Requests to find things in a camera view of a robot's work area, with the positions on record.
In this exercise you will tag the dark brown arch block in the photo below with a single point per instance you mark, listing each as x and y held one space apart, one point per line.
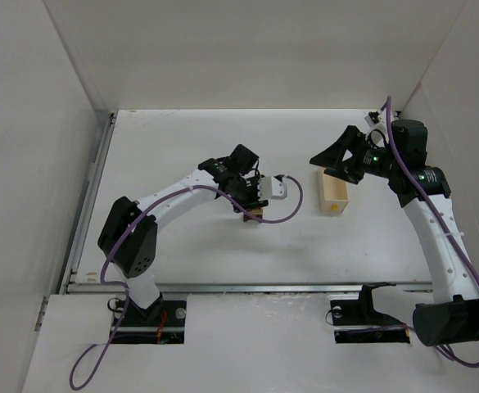
255 218

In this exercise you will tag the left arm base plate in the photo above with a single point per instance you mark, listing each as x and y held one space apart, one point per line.
164 326

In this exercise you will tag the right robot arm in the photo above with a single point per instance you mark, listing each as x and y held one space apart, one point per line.
424 195

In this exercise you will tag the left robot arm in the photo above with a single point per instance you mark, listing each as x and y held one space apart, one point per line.
147 216

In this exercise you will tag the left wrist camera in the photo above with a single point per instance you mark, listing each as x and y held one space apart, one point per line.
271 188

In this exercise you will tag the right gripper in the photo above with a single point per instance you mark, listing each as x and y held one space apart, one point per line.
350 155

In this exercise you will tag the aluminium front rail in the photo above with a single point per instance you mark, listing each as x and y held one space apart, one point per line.
178 288

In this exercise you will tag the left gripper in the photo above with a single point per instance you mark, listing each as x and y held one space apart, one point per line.
246 196

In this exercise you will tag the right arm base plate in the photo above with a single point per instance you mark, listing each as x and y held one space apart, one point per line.
355 323

